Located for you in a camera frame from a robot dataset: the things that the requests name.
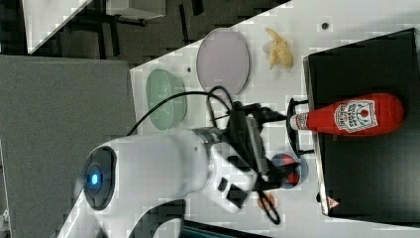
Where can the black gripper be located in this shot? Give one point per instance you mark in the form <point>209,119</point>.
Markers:
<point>245,126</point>

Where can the red plush ketchup bottle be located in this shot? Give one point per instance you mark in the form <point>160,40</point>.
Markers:
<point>364,116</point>

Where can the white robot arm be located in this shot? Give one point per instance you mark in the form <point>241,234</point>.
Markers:
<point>131,186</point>

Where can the black toaster oven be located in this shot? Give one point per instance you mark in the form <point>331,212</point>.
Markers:
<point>373,178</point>

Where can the small blue bowl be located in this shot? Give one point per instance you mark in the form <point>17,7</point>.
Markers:
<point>283,159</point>

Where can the red strawberry toy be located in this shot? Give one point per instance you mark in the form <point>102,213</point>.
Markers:
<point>293,178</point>

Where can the orange slice toy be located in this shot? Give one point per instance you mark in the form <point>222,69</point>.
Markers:
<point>266,201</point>

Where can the peeled banana toy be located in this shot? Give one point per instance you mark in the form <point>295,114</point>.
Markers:
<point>278,50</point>

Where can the round lilac plate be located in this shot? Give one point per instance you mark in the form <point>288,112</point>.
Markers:
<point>223,59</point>

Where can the black oven door handle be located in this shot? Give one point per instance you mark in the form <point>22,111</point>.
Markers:
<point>292,129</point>

